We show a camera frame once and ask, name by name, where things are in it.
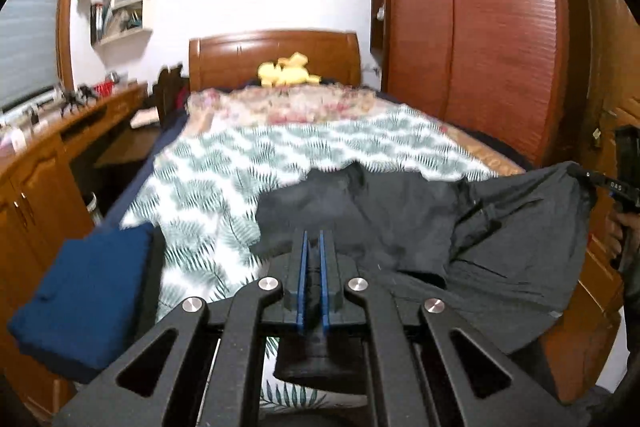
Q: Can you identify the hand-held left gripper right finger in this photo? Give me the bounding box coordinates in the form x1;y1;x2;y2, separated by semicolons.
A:
317;229;591;427

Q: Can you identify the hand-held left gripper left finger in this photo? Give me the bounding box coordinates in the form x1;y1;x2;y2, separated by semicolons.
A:
52;229;313;427

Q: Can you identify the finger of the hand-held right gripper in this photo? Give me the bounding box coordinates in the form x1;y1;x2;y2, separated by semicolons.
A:
574;169;601;192

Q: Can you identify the dark grey jacket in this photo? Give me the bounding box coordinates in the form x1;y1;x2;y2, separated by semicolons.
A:
250;161;598;395

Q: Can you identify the person's right hand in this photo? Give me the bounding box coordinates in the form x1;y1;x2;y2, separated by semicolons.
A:
606;209;632;270

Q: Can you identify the orange floral bed sheet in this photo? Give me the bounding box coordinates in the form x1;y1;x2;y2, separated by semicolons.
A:
445;122;526;178

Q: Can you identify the wooden door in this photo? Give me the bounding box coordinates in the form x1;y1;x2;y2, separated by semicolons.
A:
550;0;640;403

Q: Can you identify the wooden bed with leaf-print sheet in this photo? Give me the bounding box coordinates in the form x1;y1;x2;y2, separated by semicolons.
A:
120;107;501;410

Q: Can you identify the beige floral quilt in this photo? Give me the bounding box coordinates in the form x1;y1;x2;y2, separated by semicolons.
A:
187;84;406;142

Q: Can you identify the wooden louvered wardrobe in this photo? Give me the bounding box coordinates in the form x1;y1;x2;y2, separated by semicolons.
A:
370;0;576;168

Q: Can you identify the yellow plush toy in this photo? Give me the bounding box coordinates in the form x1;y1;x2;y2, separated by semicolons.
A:
257;52;321;88

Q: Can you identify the folded navy blue garment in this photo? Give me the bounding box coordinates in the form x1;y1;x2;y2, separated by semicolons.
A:
7;222;166;383

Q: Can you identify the metal mesh waste bin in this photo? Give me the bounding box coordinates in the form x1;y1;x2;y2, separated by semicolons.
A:
85;192;103;228

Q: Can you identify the white cloth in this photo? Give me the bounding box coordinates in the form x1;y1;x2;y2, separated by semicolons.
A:
130;107;161;128

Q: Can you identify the dark wooden chair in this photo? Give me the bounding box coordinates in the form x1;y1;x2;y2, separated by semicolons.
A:
152;63;191;128

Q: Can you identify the wooden bed headboard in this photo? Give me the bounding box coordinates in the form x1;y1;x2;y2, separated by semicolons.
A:
188;29;362;94

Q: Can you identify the long wooden desk cabinet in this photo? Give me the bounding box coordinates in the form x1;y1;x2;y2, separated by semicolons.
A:
0;82;161;418

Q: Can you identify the row of binders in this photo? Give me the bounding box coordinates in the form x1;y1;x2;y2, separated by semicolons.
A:
90;2;108;44

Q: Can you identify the grey window blind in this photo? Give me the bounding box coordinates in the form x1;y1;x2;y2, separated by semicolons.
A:
0;0;68;108

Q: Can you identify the metal door handle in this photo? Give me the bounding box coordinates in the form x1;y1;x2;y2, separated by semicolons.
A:
591;106;620;150

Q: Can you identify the wooden window frame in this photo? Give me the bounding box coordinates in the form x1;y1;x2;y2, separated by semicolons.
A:
55;0;91;92

